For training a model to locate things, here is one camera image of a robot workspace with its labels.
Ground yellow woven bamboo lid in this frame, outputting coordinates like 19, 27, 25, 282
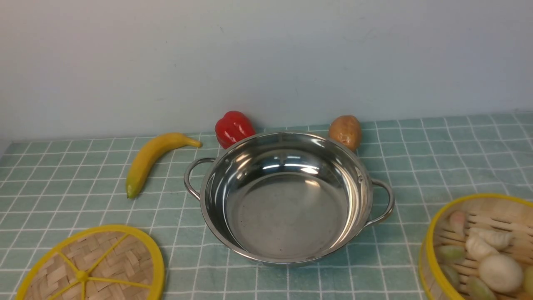
15, 225, 165, 300

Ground yellow rimmed bamboo steamer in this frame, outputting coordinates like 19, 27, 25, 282
418, 194, 533, 300

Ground stainless steel pot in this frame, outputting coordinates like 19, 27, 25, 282
183, 131, 396, 267

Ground red bell pepper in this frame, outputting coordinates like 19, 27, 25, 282
214, 110, 256, 149

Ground brown potato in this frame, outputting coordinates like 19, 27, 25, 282
328, 115, 362, 152

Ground yellow banana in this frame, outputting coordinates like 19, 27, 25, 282
125, 132, 202, 199

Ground green checkered tablecloth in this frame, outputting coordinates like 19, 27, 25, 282
0, 114, 533, 300

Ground white pleated dumpling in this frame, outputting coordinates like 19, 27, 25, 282
465, 227, 513, 262

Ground white round bun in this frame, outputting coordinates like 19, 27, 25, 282
478, 254, 523, 294

